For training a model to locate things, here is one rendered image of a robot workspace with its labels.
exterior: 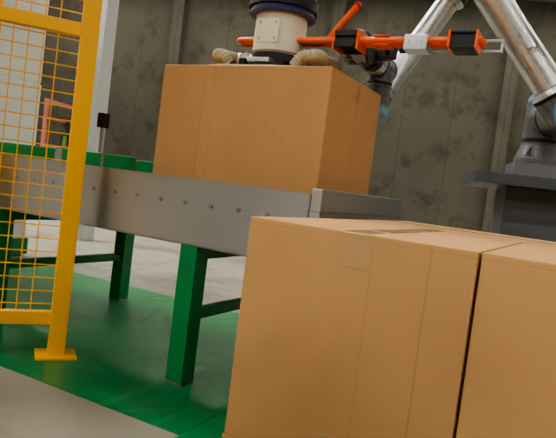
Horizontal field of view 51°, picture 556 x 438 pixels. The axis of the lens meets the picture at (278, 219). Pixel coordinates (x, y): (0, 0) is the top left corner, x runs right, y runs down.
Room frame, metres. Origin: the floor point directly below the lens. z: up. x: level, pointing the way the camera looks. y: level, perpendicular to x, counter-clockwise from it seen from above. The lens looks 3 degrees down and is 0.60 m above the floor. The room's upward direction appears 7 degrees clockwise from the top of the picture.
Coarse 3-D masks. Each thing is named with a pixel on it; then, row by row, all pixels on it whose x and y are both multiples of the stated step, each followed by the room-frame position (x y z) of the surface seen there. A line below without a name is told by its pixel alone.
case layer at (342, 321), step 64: (256, 256) 1.03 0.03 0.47; (320, 256) 0.97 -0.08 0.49; (384, 256) 0.92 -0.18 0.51; (448, 256) 0.88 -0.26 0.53; (512, 256) 0.84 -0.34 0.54; (256, 320) 1.02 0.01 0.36; (320, 320) 0.97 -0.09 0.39; (384, 320) 0.92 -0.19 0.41; (448, 320) 0.87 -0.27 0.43; (512, 320) 0.83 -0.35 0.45; (256, 384) 1.02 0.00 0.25; (320, 384) 0.96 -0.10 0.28; (384, 384) 0.91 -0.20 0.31; (448, 384) 0.86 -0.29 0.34; (512, 384) 0.82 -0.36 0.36
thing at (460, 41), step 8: (448, 32) 1.67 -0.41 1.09; (456, 32) 1.66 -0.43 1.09; (464, 32) 1.66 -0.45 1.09; (472, 32) 1.65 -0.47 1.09; (448, 40) 1.67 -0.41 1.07; (456, 40) 1.67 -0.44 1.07; (464, 40) 1.66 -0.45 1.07; (472, 40) 1.65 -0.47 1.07; (448, 48) 1.68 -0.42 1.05; (456, 48) 1.67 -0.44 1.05; (464, 48) 1.66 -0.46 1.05; (472, 48) 1.65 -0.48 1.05
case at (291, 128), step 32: (192, 96) 1.85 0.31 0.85; (224, 96) 1.79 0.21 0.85; (256, 96) 1.73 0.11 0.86; (288, 96) 1.68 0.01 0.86; (320, 96) 1.63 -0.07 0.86; (352, 96) 1.76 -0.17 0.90; (160, 128) 1.91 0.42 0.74; (192, 128) 1.84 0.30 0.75; (224, 128) 1.78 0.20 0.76; (256, 128) 1.73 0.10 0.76; (288, 128) 1.67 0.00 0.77; (320, 128) 1.63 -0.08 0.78; (352, 128) 1.79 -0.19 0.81; (160, 160) 1.90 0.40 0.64; (192, 160) 1.83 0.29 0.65; (224, 160) 1.78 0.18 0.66; (256, 160) 1.72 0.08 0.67; (288, 160) 1.67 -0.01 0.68; (320, 160) 1.62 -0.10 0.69; (352, 160) 1.82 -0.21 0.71; (352, 192) 1.85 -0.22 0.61
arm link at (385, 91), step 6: (372, 84) 2.09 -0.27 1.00; (378, 84) 2.08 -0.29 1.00; (384, 84) 2.08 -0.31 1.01; (390, 84) 2.10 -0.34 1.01; (378, 90) 2.08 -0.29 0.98; (384, 90) 2.08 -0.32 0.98; (390, 90) 2.10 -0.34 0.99; (384, 96) 2.08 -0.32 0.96; (384, 102) 2.08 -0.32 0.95; (384, 108) 2.09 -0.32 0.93; (384, 114) 2.09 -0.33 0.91
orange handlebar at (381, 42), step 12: (324, 36) 1.86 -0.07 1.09; (372, 36) 1.79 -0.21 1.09; (384, 36) 1.77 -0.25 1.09; (396, 36) 1.75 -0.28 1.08; (432, 36) 1.70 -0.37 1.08; (444, 36) 1.69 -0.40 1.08; (384, 48) 1.81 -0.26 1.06; (432, 48) 1.75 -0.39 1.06; (444, 48) 1.73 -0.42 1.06; (480, 48) 1.69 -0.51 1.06
